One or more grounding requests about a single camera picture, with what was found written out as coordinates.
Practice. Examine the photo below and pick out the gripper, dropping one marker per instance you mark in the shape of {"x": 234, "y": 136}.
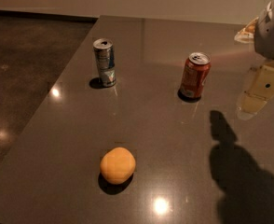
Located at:
{"x": 271, "y": 36}

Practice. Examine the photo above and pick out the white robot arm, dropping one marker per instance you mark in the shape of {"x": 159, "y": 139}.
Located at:
{"x": 263, "y": 41}

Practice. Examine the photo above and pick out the red soda can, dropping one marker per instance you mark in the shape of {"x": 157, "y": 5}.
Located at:
{"x": 197, "y": 67}

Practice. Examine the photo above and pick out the silver blue drink can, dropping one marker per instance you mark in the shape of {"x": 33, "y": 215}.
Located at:
{"x": 104, "y": 56}

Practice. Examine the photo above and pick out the orange fruit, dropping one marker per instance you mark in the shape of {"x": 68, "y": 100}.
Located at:
{"x": 117, "y": 165}

